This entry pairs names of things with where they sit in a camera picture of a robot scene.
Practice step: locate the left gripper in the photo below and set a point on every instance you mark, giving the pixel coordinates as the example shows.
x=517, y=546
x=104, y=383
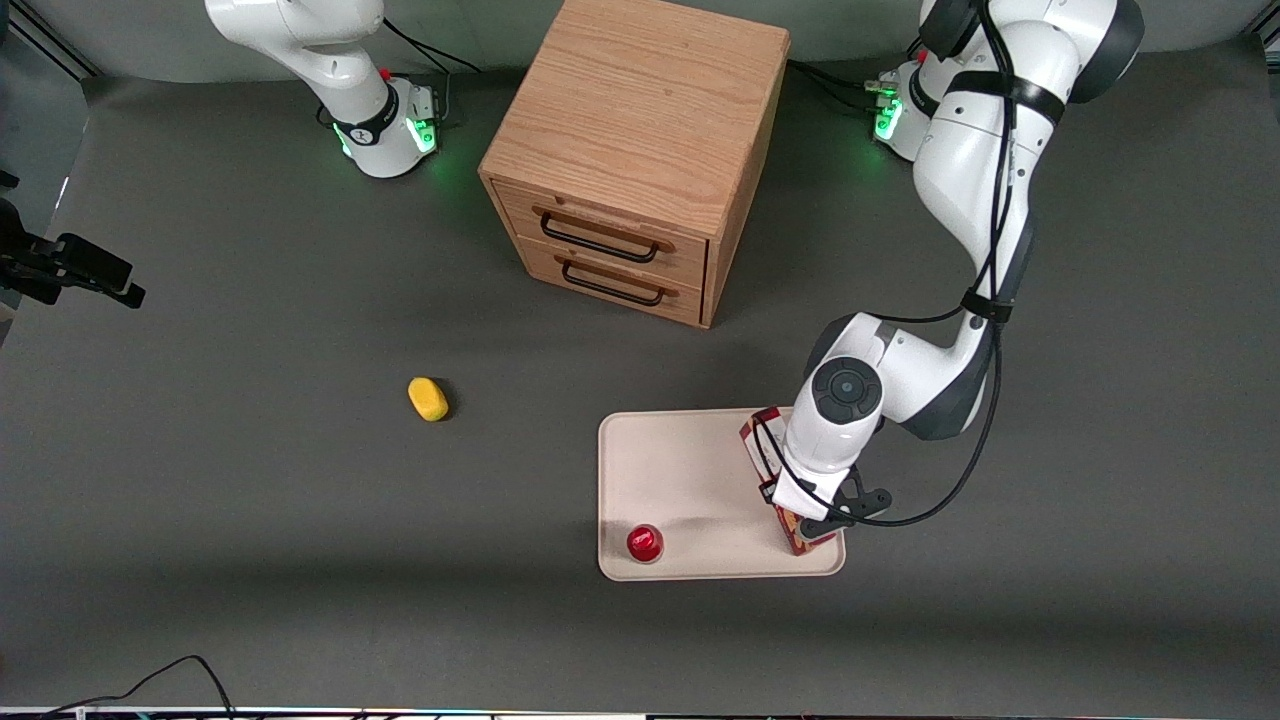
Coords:
x=766, y=491

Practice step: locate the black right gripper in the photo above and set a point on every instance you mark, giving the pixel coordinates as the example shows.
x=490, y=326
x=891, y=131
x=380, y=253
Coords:
x=52, y=268

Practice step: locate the red cookie box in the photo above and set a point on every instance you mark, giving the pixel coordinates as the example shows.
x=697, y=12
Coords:
x=762, y=440

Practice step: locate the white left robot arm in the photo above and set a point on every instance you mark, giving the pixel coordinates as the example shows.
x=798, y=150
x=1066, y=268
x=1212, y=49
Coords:
x=970, y=170

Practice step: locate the beige plastic tray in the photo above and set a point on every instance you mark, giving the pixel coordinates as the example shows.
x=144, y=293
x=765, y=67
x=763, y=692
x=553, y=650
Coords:
x=690, y=480

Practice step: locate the red can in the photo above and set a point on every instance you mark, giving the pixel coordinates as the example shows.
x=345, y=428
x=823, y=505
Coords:
x=644, y=543

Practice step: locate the yellow sponge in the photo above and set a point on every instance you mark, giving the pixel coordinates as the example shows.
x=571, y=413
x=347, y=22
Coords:
x=428, y=399

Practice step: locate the wooden drawer cabinet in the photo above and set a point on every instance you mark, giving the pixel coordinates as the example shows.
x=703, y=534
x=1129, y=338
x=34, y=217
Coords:
x=640, y=110

